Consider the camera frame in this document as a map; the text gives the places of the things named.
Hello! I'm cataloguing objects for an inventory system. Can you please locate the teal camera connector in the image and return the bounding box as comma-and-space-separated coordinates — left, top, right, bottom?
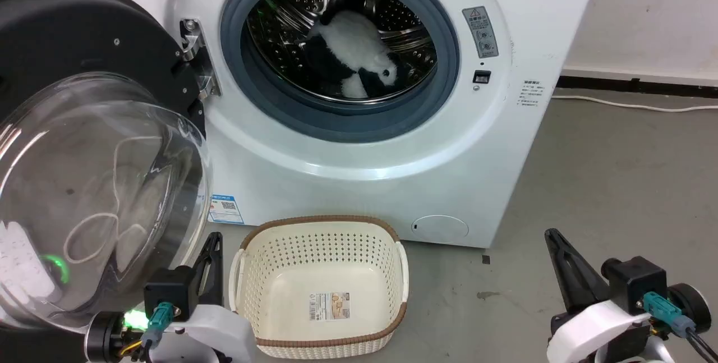
141, 302, 174, 348
643, 291, 697, 339

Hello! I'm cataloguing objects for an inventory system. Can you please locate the metal door hinge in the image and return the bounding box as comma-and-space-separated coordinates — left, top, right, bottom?
179, 18, 221, 100

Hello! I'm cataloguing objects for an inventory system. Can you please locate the black and white panda plush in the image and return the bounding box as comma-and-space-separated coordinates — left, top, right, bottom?
303, 10, 413, 100

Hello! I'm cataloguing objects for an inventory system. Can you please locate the black washer door glass bowl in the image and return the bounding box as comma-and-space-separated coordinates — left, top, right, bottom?
0, 0, 213, 331

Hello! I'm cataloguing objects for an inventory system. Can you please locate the paper label with barcode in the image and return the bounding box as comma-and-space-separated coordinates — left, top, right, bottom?
309, 292, 351, 321

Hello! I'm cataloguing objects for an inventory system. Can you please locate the round white filter cover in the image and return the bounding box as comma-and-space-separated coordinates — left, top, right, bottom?
411, 215, 470, 242

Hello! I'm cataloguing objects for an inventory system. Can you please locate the grey warning sticker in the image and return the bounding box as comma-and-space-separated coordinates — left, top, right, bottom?
462, 6, 499, 59

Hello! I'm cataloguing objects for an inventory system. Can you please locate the teal right camera connector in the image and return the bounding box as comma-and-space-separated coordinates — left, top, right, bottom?
643, 291, 697, 339

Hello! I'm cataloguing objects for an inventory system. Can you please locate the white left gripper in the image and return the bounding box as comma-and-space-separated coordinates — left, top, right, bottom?
151, 232, 257, 363

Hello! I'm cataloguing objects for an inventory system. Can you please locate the black wall baseboard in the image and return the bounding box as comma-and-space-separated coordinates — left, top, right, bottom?
557, 75, 718, 99

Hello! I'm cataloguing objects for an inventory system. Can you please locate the white floor cable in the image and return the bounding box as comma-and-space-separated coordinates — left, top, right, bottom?
551, 94, 718, 113

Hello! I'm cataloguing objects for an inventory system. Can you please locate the white front-load washing machine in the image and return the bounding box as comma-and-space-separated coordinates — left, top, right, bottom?
90, 0, 605, 249

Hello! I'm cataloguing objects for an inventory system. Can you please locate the blue QR code sticker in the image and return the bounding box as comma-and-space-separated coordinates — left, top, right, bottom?
209, 195, 245, 224

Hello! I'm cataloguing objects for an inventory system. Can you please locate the teal left camera connector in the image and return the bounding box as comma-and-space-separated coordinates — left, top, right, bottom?
141, 302, 174, 348

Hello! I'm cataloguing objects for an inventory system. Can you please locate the steel perforated washer drum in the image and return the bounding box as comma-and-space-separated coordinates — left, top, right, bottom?
241, 0, 438, 104

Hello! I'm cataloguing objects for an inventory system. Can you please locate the cream laundry basket brown rim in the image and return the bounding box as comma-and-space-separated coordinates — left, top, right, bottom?
229, 215, 409, 360

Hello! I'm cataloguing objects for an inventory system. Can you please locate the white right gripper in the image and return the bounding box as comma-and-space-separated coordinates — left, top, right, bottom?
545, 228, 652, 363

